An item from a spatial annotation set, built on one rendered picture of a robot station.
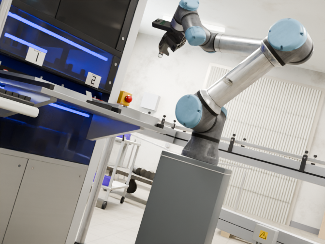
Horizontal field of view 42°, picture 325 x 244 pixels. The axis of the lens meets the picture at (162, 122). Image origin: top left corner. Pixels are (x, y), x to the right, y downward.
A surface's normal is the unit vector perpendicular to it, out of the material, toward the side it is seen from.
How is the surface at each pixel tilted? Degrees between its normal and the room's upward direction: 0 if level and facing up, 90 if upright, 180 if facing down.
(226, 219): 90
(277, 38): 82
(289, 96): 90
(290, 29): 84
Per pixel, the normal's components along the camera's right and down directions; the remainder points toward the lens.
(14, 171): 0.73, 0.18
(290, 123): -0.25, -0.13
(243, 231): -0.62, -0.22
